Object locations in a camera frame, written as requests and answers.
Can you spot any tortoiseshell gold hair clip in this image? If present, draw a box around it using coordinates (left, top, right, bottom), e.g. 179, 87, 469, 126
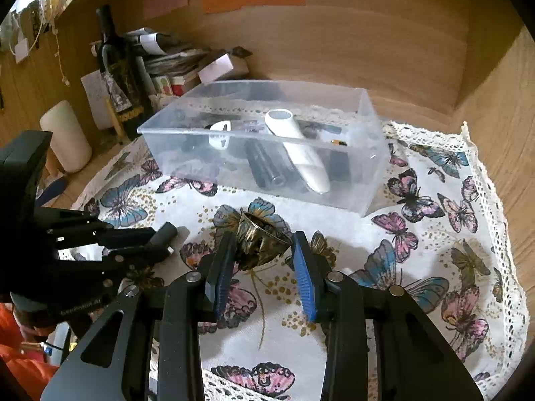
235, 212, 291, 271

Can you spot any white handheld magnifier device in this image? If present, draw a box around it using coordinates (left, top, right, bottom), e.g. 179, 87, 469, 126
265, 109, 331, 194

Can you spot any silver metal cylinder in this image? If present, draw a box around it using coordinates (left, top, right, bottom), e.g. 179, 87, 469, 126
245, 140, 286, 190

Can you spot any cream cylindrical roll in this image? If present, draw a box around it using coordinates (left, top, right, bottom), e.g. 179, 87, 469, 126
40, 100, 93, 174

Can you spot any butterfly print lace cloth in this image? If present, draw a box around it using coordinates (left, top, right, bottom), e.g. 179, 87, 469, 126
75, 123, 530, 400

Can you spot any dark wine bottle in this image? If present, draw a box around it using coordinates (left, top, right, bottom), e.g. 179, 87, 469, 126
96, 5, 153, 140

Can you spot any stack of books and papers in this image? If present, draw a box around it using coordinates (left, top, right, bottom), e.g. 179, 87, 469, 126
94, 28, 208, 96

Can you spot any small pink white box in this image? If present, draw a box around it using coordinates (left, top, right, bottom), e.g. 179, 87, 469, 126
199, 53, 249, 83

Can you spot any clear plastic storage box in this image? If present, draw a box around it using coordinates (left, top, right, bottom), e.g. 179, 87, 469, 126
138, 80, 389, 215

